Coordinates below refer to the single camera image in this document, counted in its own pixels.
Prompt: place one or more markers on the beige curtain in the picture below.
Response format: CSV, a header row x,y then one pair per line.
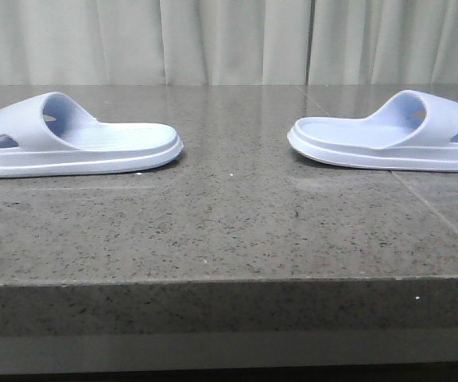
x,y
228,42

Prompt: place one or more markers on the light blue slipper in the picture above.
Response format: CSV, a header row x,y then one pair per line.
x,y
412,131
52,135

